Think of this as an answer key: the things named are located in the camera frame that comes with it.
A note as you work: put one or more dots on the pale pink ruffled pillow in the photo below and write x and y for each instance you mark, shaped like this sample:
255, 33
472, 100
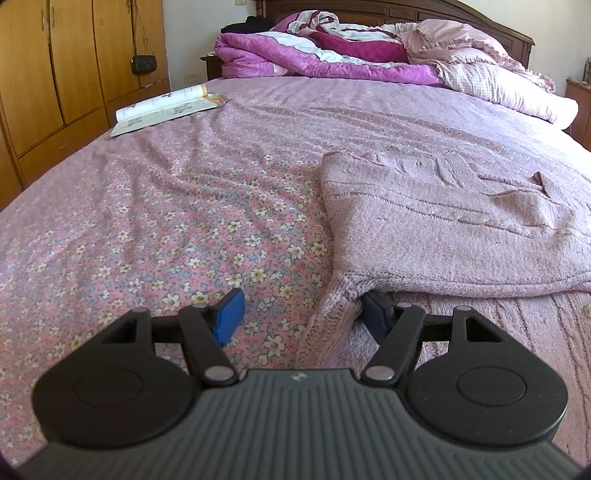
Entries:
471, 61

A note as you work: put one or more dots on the magenta and white quilt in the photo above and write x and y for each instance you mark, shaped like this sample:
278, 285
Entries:
317, 44

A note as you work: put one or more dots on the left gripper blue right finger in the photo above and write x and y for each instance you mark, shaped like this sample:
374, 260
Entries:
397, 329

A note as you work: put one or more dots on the small black hanging purse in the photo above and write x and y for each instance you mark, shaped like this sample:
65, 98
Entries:
143, 61

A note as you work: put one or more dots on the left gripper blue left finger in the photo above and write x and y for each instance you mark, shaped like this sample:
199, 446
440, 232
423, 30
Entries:
204, 333

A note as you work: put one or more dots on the open white book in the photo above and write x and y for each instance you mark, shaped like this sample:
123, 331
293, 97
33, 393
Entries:
165, 107

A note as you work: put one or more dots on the dark wooden headboard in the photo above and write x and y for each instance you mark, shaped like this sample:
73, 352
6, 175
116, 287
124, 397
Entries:
370, 12

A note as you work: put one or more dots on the pink floral bed sheet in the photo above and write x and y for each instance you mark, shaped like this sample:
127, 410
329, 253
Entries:
181, 212

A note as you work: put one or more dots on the orange wooden wardrobe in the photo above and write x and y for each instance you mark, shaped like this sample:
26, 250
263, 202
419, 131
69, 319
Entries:
65, 71

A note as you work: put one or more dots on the dark wooden nightstand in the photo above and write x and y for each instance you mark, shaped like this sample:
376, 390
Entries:
213, 66

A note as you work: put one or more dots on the brown wooden dresser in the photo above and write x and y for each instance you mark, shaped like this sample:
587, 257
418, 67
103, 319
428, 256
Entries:
580, 130

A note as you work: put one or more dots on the pink cable-knit sweater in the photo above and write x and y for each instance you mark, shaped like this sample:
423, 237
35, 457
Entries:
509, 236

